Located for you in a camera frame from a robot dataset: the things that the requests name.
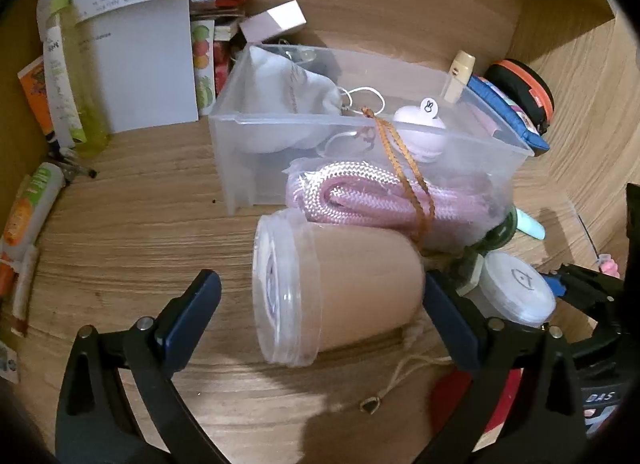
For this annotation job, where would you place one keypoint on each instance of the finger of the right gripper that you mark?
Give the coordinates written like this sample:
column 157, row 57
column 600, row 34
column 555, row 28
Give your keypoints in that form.
column 589, row 291

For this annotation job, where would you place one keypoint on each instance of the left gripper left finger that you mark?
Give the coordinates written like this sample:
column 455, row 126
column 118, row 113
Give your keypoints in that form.
column 94, row 420

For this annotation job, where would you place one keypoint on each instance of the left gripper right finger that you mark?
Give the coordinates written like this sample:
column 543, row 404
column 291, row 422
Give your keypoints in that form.
column 546, row 423

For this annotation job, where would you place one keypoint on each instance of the red velvet pouch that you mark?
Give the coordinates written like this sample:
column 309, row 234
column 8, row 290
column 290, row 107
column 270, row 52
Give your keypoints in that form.
column 461, row 407

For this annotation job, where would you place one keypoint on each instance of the white round cotton pad box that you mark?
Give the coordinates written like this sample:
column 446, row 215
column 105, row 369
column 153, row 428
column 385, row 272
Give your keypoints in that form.
column 513, row 290

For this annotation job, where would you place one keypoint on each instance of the mint green tube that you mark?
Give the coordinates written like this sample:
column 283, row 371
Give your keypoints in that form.
column 526, row 224

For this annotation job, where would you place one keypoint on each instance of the dark green glass jar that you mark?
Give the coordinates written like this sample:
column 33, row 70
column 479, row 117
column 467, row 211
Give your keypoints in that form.
column 499, row 236

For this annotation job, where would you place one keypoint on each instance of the clear lidded beige cup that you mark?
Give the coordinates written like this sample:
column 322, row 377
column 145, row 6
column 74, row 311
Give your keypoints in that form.
column 317, row 287

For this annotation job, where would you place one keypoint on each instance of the pink macaron case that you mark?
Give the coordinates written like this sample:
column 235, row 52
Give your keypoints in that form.
column 426, row 139

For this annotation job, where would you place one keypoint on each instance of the white drawstring pouch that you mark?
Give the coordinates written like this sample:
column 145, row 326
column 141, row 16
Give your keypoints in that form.
column 269, row 83

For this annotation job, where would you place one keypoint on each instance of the white paper box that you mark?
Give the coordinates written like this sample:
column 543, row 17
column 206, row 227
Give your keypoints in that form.
column 9, row 369

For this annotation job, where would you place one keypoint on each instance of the lip balm stick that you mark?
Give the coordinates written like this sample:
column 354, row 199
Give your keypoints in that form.
column 23, row 290

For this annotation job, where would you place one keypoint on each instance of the blue patterned pencil pouch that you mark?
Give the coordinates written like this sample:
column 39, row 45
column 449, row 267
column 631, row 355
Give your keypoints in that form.
column 510, row 112

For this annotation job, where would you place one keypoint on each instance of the orange green lotion tube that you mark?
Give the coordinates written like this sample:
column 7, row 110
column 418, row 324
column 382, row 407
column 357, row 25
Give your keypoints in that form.
column 31, row 209

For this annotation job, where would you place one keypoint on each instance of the black orange round case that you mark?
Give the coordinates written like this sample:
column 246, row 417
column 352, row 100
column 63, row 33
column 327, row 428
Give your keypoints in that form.
column 526, row 88

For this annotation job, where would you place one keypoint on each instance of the clear plastic storage bin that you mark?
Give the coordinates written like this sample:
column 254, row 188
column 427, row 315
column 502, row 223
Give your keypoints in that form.
column 362, row 171

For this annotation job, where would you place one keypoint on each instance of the cream lotion bottle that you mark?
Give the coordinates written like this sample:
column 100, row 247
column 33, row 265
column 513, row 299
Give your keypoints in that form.
column 460, row 72

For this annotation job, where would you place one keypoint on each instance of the yellow-green spray bottle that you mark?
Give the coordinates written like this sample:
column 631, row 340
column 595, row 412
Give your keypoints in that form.
column 68, row 89

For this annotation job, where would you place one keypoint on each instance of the orange booklet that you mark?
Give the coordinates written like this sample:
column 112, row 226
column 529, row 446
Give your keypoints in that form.
column 33, row 84

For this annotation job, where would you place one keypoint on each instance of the fruit pattern card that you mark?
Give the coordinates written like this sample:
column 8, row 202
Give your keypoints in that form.
column 202, row 39

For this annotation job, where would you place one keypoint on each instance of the white paper folder stand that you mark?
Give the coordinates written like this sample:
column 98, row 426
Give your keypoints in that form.
column 139, row 61

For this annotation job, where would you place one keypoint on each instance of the small white cardboard box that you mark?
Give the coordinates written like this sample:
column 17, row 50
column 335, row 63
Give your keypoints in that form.
column 273, row 23

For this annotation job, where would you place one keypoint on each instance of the stack of books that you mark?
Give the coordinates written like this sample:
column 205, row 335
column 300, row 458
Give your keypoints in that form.
column 227, row 15

